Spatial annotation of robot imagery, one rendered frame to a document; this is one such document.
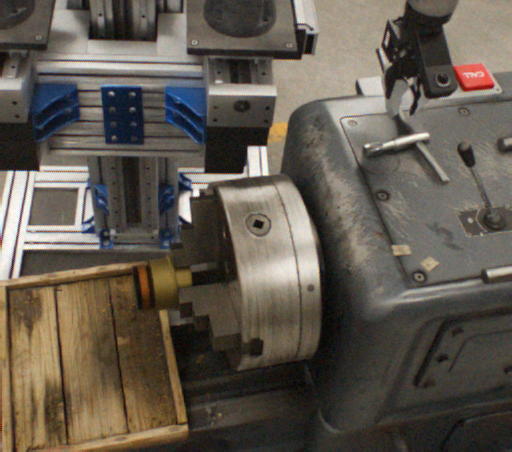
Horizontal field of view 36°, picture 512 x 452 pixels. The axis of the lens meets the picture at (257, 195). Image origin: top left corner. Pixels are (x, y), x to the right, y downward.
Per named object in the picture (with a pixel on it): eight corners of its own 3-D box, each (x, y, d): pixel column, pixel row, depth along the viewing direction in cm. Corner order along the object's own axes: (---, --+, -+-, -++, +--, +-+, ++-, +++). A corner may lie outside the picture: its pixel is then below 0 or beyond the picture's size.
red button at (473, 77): (479, 70, 145) (482, 62, 144) (492, 92, 142) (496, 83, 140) (449, 73, 144) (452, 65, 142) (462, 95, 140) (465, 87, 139)
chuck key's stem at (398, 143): (366, 160, 126) (428, 146, 130) (369, 150, 125) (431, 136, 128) (360, 151, 128) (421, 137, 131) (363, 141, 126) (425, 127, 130)
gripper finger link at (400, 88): (383, 98, 133) (401, 55, 126) (394, 122, 129) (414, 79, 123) (366, 98, 132) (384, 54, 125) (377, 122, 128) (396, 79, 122)
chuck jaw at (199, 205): (234, 251, 133) (229, 182, 130) (241, 259, 128) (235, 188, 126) (170, 260, 131) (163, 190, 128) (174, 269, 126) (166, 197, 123)
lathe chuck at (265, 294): (244, 234, 154) (264, 137, 128) (282, 388, 138) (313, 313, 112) (199, 240, 152) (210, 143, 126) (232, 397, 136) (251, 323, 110)
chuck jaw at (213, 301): (244, 276, 128) (261, 334, 119) (242, 296, 131) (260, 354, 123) (176, 286, 125) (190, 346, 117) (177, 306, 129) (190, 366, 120)
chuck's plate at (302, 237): (262, 232, 155) (285, 135, 128) (301, 385, 139) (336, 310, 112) (245, 234, 154) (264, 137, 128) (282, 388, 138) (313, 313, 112)
